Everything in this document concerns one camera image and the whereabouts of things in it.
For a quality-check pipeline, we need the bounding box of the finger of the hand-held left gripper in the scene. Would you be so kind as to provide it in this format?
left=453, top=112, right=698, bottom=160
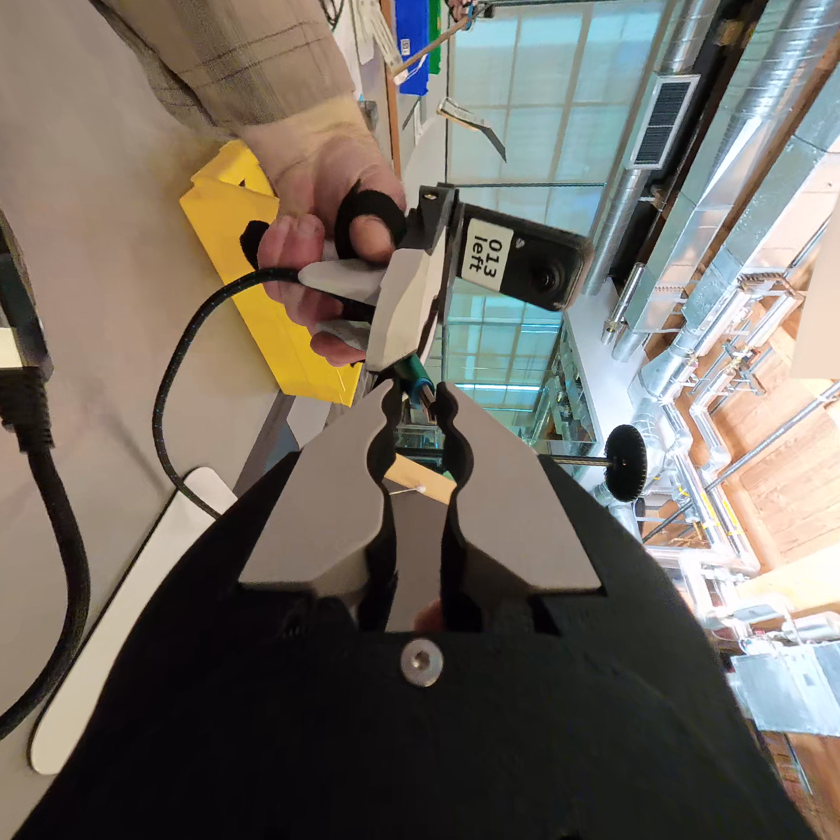
left=296, top=258, right=395, bottom=305
left=360, top=247, right=455, bottom=375

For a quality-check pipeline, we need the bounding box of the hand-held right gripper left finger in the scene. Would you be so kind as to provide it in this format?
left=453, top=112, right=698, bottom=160
left=239, top=381, right=399, bottom=618

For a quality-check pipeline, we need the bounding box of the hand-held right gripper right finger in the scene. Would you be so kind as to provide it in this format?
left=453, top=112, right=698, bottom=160
left=434, top=384, right=605, bottom=618

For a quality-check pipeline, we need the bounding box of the yellow plastic bin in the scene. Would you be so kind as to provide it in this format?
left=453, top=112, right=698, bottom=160
left=179, top=140, right=366, bottom=408

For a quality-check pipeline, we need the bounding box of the black braided hdmi cable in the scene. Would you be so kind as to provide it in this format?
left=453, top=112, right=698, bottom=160
left=150, top=266, right=443, bottom=522

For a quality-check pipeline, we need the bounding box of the black switch cable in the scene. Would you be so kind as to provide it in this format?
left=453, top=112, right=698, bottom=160
left=0, top=378, right=95, bottom=745

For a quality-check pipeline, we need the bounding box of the person's left forearm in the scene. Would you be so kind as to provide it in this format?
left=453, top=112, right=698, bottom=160
left=90, top=0, right=364, bottom=148

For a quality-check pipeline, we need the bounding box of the person's left hand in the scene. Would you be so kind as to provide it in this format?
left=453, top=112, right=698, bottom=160
left=255, top=99, right=410, bottom=368

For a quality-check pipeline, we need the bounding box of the black board with wooden edge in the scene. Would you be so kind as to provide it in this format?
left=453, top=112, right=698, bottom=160
left=384, top=452, right=459, bottom=509

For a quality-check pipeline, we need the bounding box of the black stand pole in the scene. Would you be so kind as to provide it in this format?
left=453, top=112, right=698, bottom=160
left=544, top=423, right=649, bottom=505

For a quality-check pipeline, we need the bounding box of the white stand base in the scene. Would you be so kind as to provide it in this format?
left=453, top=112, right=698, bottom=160
left=28, top=465, right=242, bottom=778

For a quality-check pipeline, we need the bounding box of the small blue bin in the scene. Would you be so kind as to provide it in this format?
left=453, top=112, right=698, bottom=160
left=393, top=0, right=434, bottom=98

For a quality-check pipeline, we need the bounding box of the green plastic bin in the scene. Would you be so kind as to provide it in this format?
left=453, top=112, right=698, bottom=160
left=427, top=0, right=448, bottom=76

